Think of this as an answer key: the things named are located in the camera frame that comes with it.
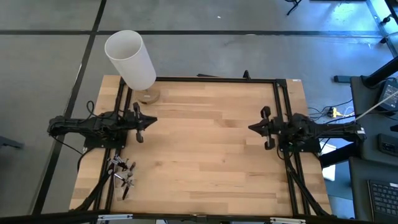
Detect white cable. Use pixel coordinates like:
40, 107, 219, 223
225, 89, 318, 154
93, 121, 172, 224
354, 90, 398, 122

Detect black pole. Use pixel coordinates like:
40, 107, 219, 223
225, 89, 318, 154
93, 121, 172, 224
362, 55, 398, 89

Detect black keyboard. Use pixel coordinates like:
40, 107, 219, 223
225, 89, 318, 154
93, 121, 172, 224
368, 179, 398, 219

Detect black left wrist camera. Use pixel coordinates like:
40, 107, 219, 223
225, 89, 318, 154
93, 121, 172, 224
123, 111, 135, 127

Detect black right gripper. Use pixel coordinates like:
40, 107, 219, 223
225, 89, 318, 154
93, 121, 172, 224
248, 106, 276, 151

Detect black aluminium table frame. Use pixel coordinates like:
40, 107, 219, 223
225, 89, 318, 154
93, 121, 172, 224
0, 70, 398, 224

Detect black floor cables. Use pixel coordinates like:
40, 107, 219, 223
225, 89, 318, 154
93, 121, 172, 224
307, 98, 354, 123

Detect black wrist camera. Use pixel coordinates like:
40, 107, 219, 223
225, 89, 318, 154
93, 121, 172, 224
123, 111, 135, 127
275, 119, 290, 136

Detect black bar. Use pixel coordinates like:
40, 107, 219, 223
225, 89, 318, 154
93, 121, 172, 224
318, 142, 358, 169

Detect silver pen left edge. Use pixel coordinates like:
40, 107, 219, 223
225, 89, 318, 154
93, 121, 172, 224
113, 172, 134, 187

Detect black power adapter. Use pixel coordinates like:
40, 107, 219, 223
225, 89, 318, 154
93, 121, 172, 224
377, 79, 398, 112

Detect white table lamp wooden base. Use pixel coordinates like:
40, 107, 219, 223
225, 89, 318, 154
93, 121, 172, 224
104, 30, 162, 105

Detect grey floor object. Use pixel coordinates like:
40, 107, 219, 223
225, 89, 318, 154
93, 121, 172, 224
0, 135, 25, 151

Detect black desk device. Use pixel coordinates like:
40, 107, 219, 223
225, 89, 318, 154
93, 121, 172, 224
377, 133, 398, 157

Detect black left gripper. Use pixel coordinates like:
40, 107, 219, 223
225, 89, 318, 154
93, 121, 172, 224
132, 101, 158, 144

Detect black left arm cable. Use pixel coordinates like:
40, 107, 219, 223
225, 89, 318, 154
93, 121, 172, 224
84, 99, 96, 118

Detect white paper sheet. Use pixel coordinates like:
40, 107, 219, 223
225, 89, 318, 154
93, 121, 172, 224
320, 142, 337, 182

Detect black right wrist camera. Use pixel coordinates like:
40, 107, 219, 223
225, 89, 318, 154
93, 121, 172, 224
275, 119, 290, 136

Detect clear plastic container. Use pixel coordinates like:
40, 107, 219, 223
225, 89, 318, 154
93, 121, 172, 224
113, 167, 137, 202

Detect grey desk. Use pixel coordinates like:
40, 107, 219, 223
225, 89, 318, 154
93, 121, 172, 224
349, 76, 398, 166
348, 157, 398, 222

